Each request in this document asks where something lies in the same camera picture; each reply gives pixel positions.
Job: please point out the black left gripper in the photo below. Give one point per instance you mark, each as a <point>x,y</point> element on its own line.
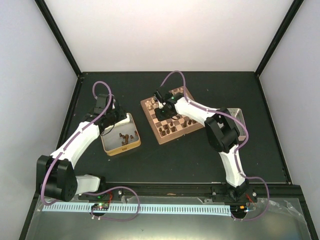
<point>122,115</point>

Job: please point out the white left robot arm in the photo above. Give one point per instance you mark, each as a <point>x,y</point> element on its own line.
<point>55,174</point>

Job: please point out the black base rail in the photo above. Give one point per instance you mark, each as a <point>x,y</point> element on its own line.
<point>220,192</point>

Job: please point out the white rook near corner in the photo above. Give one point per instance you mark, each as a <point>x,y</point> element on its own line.
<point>149,105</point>

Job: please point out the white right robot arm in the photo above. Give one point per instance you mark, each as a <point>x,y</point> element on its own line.
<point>221,130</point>

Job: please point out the black frame post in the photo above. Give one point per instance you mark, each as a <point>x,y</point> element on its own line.
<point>46,13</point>
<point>283,27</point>

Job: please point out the light blue slotted strip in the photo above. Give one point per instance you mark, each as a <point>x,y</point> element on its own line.
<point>132,208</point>

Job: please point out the gold tin with pieces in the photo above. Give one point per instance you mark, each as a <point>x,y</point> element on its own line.
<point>120,137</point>

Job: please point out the silver patterned metal tray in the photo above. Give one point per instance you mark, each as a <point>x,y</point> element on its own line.
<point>238,114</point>

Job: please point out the black frame post left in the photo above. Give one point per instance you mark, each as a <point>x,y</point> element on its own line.
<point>46,13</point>

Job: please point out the black frame post right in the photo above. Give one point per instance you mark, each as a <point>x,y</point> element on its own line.
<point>283,27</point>

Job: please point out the wooden chess board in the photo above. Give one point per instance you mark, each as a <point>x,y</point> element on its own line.
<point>155,124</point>

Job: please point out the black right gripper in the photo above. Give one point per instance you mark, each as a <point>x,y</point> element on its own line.
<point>160,117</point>

